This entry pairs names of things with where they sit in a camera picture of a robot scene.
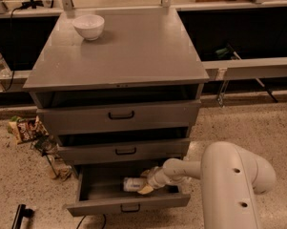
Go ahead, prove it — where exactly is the dark green snack bag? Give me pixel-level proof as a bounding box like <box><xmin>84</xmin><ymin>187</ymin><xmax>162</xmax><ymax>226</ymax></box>
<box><xmin>33</xmin><ymin>136</ymin><xmax>57</xmax><ymax>156</ymax></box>

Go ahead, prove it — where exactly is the blue label plastic bottle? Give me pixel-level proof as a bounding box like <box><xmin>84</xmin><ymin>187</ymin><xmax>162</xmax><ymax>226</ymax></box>
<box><xmin>123</xmin><ymin>177</ymin><xmax>146</xmax><ymax>192</ymax></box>

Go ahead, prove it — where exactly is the black cable at left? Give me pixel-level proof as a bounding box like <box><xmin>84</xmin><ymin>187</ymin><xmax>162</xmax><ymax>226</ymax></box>
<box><xmin>3</xmin><ymin>4</ymin><xmax>27</xmax><ymax>93</ymax></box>

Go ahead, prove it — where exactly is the white ceramic bowl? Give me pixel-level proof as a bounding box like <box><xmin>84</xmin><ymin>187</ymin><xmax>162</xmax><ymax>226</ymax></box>
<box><xmin>72</xmin><ymin>14</ymin><xmax>105</xmax><ymax>40</ymax></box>

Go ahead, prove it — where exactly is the clear plastic bottle on ledge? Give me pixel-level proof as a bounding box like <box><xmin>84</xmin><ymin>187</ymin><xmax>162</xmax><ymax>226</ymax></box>
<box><xmin>0</xmin><ymin>53</ymin><xmax>12</xmax><ymax>78</ymax></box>

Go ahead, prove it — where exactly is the green handled tool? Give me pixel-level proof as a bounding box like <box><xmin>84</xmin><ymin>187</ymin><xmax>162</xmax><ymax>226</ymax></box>
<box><xmin>215</xmin><ymin>43</ymin><xmax>241</xmax><ymax>60</ymax></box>

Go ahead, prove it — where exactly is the grey drawer cabinet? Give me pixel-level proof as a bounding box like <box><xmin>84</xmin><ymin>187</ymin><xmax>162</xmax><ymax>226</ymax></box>
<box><xmin>23</xmin><ymin>7</ymin><xmax>210</xmax><ymax>178</ymax></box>

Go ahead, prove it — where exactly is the grey middle drawer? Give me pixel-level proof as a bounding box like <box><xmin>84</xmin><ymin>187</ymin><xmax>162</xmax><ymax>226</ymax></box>
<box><xmin>58</xmin><ymin>138</ymin><xmax>190</xmax><ymax>165</ymax></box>

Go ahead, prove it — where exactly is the grey bottom drawer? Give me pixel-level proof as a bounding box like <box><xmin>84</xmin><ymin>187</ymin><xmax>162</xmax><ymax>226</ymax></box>
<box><xmin>66</xmin><ymin>159</ymin><xmax>190</xmax><ymax>217</ymax></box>

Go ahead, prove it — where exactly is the black cable on floor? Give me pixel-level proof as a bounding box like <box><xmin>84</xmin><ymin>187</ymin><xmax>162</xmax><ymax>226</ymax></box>
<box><xmin>75</xmin><ymin>214</ymin><xmax>107</xmax><ymax>229</ymax></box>

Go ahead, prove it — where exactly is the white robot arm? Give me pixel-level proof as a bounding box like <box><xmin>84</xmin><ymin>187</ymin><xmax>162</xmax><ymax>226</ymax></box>
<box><xmin>139</xmin><ymin>141</ymin><xmax>276</xmax><ymax>229</ymax></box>

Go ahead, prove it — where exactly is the brown snack bag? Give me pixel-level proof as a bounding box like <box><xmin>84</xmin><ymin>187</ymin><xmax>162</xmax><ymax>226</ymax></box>
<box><xmin>8</xmin><ymin>116</ymin><xmax>49</xmax><ymax>144</ymax></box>

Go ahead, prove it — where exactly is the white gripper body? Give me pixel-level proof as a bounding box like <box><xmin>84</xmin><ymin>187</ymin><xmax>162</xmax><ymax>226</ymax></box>
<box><xmin>147</xmin><ymin>167</ymin><xmax>168</xmax><ymax>189</ymax></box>

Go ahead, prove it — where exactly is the crumpled tan wrapper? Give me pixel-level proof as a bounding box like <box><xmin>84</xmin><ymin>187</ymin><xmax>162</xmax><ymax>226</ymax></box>
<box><xmin>40</xmin><ymin>155</ymin><xmax>72</xmax><ymax>181</ymax></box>

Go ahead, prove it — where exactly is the metal clamp bracket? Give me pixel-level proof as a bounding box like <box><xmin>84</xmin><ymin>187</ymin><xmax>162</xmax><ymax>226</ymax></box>
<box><xmin>216</xmin><ymin>68</ymin><xmax>229</xmax><ymax>107</ymax></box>

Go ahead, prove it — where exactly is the grey top drawer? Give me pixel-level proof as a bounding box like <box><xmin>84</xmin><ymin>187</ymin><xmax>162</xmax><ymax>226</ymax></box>
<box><xmin>37</xmin><ymin>100</ymin><xmax>201</xmax><ymax>135</ymax></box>

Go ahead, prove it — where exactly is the grey drawer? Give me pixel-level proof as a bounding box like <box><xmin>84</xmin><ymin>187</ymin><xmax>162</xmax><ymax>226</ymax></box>
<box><xmin>37</xmin><ymin>100</ymin><xmax>201</xmax><ymax>135</ymax></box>
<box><xmin>66</xmin><ymin>159</ymin><xmax>190</xmax><ymax>217</ymax></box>
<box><xmin>58</xmin><ymin>138</ymin><xmax>190</xmax><ymax>165</ymax></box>

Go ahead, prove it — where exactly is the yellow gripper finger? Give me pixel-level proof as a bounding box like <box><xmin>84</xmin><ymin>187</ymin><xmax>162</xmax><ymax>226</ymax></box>
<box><xmin>140</xmin><ymin>167</ymin><xmax>158</xmax><ymax>178</ymax></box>
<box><xmin>138</xmin><ymin>184</ymin><xmax>154</xmax><ymax>195</ymax></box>

